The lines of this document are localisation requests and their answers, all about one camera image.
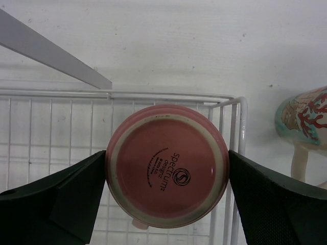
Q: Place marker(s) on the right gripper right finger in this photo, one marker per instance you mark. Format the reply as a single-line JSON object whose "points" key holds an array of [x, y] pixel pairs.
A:
{"points": [[274, 208]]}

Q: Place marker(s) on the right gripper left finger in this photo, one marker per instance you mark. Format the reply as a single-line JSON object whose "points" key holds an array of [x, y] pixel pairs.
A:
{"points": [[58, 209]]}

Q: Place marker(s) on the cream coral pattern mug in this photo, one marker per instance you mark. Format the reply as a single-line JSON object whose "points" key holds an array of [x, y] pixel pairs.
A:
{"points": [[301, 121]]}

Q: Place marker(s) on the white wire dish rack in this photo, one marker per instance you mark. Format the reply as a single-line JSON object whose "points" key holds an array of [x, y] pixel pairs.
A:
{"points": [[46, 130]]}

